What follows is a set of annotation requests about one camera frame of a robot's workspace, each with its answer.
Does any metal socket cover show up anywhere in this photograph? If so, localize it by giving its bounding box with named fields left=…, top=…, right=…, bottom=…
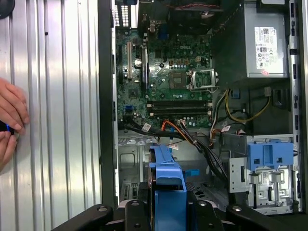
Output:
left=188, top=69, right=219, bottom=91

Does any hard disk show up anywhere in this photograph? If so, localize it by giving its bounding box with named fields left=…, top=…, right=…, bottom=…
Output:
left=147, top=143, right=188, bottom=231

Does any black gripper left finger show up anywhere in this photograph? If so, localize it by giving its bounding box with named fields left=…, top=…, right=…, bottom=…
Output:
left=50, top=181, right=154, bottom=231

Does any CPU socket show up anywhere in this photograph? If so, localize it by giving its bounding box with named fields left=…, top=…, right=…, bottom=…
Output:
left=168, top=71, right=189, bottom=91

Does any green motherboard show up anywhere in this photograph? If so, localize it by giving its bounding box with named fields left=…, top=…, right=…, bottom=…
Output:
left=116, top=21, right=214, bottom=130

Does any black PC case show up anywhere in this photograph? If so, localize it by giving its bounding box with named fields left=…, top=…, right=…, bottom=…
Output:
left=97, top=0, right=308, bottom=217

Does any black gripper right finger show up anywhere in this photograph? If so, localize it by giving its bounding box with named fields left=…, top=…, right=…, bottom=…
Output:
left=186, top=189, right=293, bottom=231

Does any person's left hand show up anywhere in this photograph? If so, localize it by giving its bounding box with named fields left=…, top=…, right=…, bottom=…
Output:
left=0, top=78, right=30, bottom=135

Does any blue plastic drive latch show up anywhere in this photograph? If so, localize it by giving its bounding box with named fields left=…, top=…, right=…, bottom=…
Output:
left=247, top=141, right=295, bottom=170

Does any black round knob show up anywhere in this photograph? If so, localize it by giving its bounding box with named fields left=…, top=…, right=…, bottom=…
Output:
left=0, top=0, right=15, bottom=19

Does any metal locking lever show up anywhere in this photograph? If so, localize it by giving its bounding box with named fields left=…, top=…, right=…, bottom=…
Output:
left=189, top=87, right=219, bottom=94

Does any person's right hand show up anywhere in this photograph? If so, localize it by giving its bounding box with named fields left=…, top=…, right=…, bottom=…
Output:
left=0, top=131, right=20, bottom=173

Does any black RAM slot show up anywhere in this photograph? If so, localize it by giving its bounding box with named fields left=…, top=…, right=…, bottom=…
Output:
left=149, top=108, right=213, bottom=116
left=146, top=100, right=213, bottom=108

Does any grey power supply unit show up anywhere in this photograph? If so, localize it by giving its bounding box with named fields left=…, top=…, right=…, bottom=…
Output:
left=213, top=0, right=291, bottom=80

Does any black case fan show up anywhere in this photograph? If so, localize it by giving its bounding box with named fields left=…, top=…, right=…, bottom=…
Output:
left=166, top=0, right=226, bottom=15

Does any grey orange wire bundle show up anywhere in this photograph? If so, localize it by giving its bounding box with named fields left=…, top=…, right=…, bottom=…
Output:
left=208, top=90, right=229, bottom=147

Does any black cable bundle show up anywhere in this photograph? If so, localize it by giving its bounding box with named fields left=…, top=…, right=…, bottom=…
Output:
left=122, top=120, right=229, bottom=186

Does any blue wire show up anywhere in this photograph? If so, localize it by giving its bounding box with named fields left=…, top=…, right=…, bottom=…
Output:
left=167, top=126, right=200, bottom=178

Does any metal optical drive cage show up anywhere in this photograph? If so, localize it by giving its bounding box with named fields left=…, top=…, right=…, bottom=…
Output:
left=222, top=133, right=301, bottom=216

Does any yellow black wire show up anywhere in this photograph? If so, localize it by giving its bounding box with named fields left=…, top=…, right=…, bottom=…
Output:
left=215, top=88, right=272, bottom=123

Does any round black tool blue ring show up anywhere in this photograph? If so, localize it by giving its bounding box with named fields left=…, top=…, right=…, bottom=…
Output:
left=0, top=121, right=14, bottom=133

